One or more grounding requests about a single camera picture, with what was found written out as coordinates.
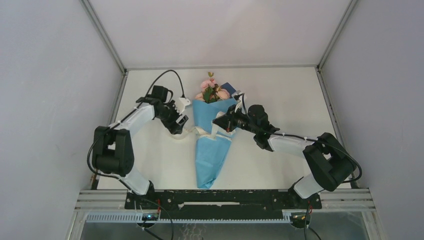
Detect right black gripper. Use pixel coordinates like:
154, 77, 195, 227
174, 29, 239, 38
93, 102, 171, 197
213, 103, 259, 134

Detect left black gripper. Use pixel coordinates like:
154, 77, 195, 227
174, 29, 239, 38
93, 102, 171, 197
156, 99, 188, 135

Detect cream ribbon strap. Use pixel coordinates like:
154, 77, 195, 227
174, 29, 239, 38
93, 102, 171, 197
171, 104, 244, 142

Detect pink rose stem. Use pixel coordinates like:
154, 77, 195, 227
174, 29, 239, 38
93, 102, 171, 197
195, 92, 205, 102
200, 72, 217, 103
215, 88, 231, 100

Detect blue wrapping paper sheet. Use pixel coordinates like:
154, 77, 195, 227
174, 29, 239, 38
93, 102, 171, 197
192, 98, 236, 189

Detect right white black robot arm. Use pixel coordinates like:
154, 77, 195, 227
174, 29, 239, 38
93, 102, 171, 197
212, 104, 359, 208

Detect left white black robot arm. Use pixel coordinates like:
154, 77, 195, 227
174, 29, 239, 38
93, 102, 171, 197
88, 97, 191, 209

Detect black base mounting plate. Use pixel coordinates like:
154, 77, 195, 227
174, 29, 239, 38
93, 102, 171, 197
124, 189, 323, 221

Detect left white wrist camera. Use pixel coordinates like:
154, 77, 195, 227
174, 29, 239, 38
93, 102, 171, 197
175, 97, 192, 114

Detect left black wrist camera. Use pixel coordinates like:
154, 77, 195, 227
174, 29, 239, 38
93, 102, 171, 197
150, 85, 174, 103

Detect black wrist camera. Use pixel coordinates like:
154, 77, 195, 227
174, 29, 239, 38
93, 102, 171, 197
150, 85, 174, 103
231, 90, 245, 101

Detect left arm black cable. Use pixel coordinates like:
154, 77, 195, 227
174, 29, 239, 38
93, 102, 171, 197
86, 69, 186, 193

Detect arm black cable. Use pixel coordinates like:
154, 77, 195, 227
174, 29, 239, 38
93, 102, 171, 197
240, 93, 363, 184
86, 69, 186, 193

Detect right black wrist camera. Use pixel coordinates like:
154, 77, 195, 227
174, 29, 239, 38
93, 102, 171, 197
231, 90, 245, 101

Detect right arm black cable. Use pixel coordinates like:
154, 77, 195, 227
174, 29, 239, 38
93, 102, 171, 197
240, 93, 363, 184

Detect aluminium front frame rail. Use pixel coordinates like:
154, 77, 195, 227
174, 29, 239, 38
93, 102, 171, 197
75, 188, 376, 212

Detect white slotted cable duct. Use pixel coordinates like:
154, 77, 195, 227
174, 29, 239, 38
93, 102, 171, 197
86, 212, 292, 224

